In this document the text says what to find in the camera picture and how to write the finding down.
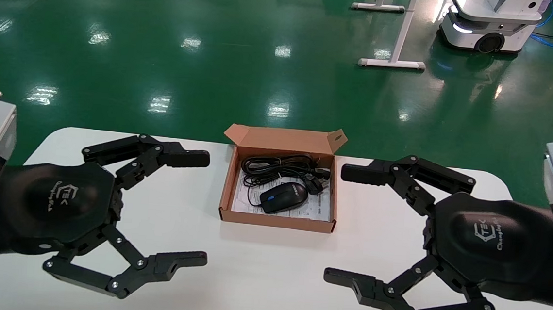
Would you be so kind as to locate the white T-shaped stand leg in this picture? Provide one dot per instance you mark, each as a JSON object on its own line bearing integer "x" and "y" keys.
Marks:
{"x": 404, "y": 32}

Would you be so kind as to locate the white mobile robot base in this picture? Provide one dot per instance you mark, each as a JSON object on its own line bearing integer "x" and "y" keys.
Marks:
{"x": 490, "y": 24}

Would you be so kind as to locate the brown cardboard box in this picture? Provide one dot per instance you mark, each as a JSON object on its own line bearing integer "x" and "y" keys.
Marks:
{"x": 284, "y": 143}

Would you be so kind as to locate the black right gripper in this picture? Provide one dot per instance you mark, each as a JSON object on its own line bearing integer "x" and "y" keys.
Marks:
{"x": 489, "y": 238}

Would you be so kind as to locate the white printed paper sheet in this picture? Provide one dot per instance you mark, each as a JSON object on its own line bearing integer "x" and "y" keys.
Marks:
{"x": 319, "y": 209}

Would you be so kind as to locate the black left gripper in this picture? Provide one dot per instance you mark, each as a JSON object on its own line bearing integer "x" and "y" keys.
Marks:
{"x": 54, "y": 202}

